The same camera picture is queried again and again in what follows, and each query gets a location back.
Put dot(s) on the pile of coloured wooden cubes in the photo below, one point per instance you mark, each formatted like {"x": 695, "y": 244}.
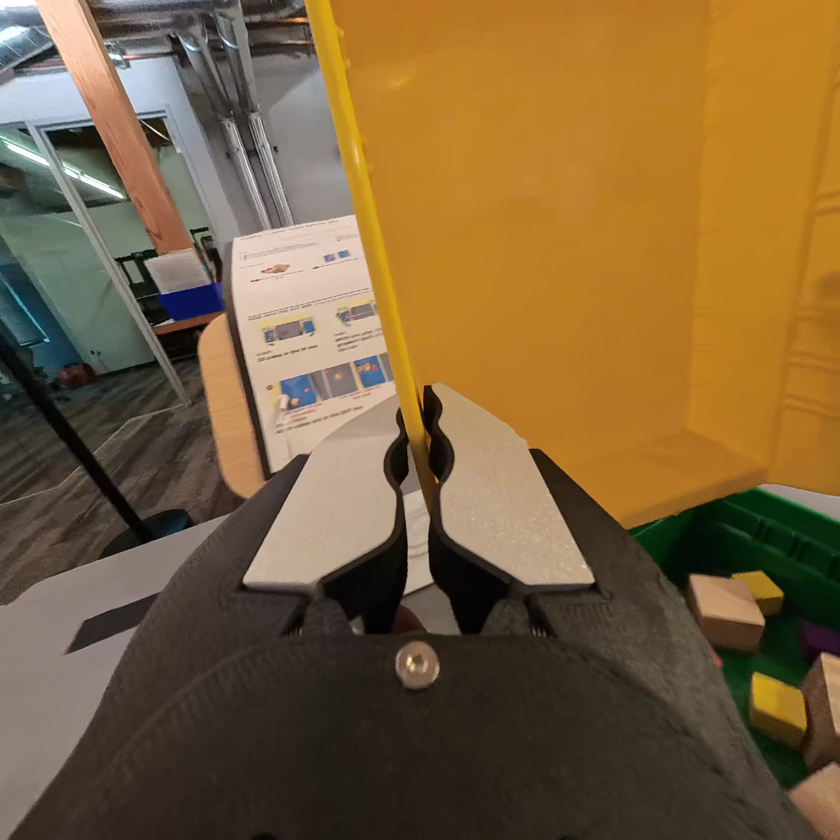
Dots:
{"x": 725, "y": 610}

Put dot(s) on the wooden sign board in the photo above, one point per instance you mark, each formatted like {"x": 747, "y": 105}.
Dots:
{"x": 226, "y": 407}

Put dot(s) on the metal wall conduit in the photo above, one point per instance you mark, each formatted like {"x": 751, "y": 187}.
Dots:
{"x": 246, "y": 170}
{"x": 270, "y": 167}

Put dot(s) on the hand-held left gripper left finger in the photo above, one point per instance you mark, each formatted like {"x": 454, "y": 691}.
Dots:
{"x": 328, "y": 518}

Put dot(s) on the printed instruction sheet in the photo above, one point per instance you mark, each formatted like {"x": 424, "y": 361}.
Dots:
{"x": 295, "y": 289}

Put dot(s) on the wooden ceiling beam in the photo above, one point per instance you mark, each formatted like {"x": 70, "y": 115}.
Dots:
{"x": 124, "y": 131}

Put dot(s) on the black tape strip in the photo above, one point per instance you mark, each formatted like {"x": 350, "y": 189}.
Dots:
{"x": 108, "y": 623}

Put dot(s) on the white plastic bin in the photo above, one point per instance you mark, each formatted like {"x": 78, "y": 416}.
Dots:
{"x": 177, "y": 270}

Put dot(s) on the blue storage bin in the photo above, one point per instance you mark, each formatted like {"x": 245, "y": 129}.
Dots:
{"x": 190, "y": 303}

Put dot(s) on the yellow plastic box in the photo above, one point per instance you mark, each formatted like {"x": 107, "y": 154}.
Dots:
{"x": 558, "y": 229}

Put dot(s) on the green plastic box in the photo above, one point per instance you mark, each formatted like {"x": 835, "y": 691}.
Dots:
{"x": 741, "y": 538}

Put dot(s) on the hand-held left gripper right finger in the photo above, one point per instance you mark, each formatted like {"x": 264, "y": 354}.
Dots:
{"x": 505, "y": 512}

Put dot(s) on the black pole stand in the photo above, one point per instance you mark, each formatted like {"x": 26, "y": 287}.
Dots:
{"x": 79, "y": 453}

